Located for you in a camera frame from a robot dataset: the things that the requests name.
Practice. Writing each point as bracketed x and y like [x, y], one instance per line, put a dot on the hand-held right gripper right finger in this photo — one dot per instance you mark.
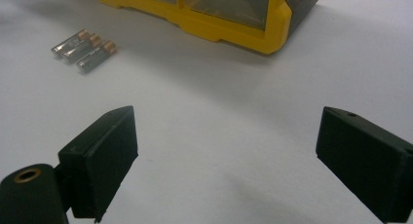
[363, 162]

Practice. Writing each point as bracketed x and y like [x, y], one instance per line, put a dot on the yellow black drawer organizer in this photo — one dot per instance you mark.
[227, 32]

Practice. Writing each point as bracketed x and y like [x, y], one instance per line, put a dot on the black copper AA battery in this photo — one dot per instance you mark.
[95, 56]
[69, 42]
[81, 48]

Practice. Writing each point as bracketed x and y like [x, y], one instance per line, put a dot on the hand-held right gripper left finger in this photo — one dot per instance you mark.
[97, 165]

